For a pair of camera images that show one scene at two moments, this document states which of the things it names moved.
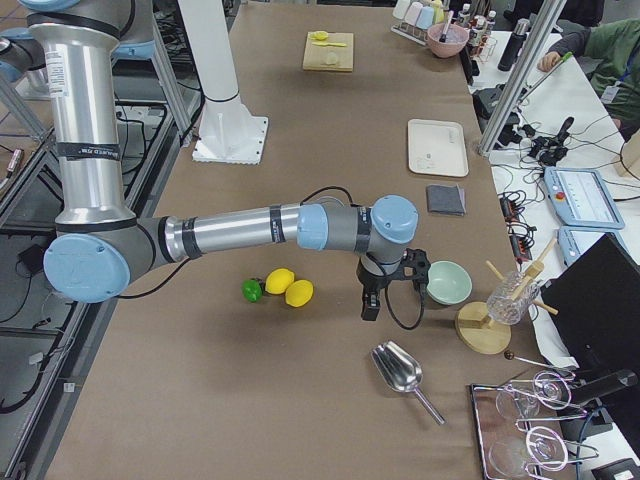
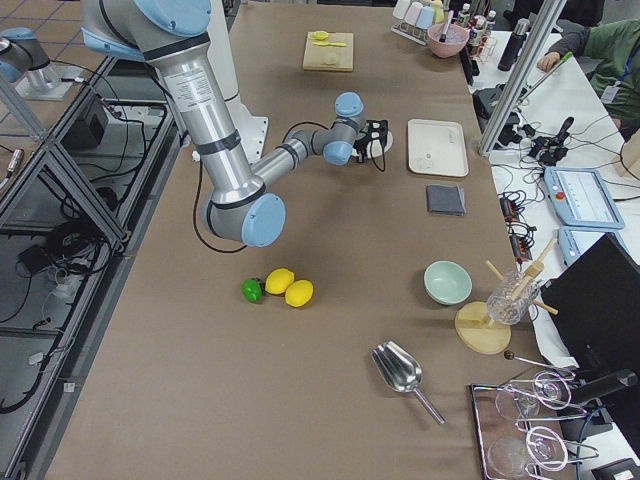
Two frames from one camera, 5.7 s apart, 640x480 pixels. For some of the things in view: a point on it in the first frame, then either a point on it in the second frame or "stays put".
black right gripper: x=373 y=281 to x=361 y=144
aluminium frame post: x=522 y=79 stays put
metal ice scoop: x=400 y=370 stays put
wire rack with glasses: x=523 y=432 stays put
